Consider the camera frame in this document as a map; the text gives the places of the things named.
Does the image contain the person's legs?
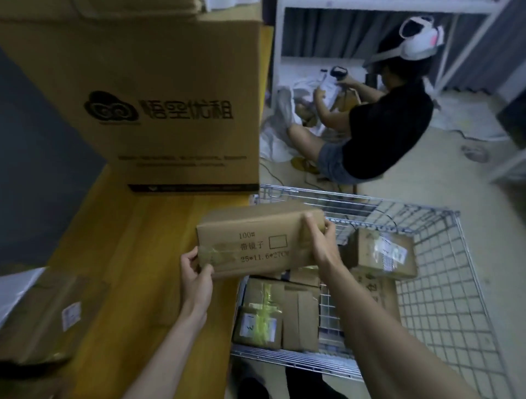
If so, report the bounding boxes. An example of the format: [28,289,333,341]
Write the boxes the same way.
[236,366,364,399]

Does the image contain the grey curtain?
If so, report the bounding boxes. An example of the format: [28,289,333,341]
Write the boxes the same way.
[280,0,526,94]

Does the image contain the person's right hand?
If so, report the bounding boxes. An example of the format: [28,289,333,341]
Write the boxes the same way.
[302,212,344,277]

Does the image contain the taped brown cardboard box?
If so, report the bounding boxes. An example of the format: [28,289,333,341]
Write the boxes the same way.
[196,200,330,280]

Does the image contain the cardboard box with yellow tape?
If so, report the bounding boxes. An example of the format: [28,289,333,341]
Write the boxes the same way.
[232,279,286,351]

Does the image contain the flat cardboard box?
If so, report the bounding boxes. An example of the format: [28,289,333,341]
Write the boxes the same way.
[263,266,322,288]

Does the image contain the white plastic mailer bag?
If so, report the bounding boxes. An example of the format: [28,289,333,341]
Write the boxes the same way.
[0,266,47,327]

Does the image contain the brown parcel with small label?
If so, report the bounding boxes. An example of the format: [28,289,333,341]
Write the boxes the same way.
[0,269,109,367]

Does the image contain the cardboard box with white label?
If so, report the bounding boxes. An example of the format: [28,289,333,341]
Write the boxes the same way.
[344,227,418,281]

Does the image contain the silver wire mesh cart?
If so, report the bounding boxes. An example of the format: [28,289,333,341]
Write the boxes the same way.
[229,184,519,399]

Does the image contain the large printed cardboard box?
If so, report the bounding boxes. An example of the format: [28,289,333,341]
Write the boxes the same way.
[0,0,264,195]

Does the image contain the person's left forearm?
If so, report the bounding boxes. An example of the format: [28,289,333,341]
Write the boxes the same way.
[122,305,211,399]

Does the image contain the white woven sack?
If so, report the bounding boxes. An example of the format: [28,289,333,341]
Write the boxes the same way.
[260,72,350,163]

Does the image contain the white headset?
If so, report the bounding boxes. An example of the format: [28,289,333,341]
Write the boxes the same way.
[363,16,446,67]

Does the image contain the cardboard box with dark print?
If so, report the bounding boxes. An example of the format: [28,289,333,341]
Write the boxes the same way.
[348,269,402,329]

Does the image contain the person's left hand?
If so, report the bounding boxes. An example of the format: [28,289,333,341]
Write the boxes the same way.
[180,248,215,320]

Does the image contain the person's right forearm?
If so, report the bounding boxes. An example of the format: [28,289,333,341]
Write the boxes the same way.
[319,263,482,399]

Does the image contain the yellow slipper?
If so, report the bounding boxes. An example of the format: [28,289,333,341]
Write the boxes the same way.
[290,156,320,175]

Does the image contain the plain narrow cardboard box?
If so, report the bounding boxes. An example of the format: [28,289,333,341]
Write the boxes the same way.
[283,284,321,353]

